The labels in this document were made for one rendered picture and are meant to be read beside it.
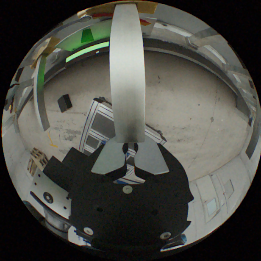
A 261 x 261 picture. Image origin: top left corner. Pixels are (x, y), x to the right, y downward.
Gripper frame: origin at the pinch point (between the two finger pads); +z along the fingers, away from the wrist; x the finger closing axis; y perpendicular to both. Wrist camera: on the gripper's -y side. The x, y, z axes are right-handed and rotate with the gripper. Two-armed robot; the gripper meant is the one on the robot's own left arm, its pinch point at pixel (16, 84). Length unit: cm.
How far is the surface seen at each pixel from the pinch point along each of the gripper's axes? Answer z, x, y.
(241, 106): 65, 89, -273
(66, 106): 79, -1, 59
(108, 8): 5.5, -0.3, -22.6
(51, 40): 8.1, -9.1, -7.6
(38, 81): 8.9, 1.7, 0.1
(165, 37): 20.3, 3.8, -35.5
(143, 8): 6.4, 1.7, -28.0
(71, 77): 91, -34, 44
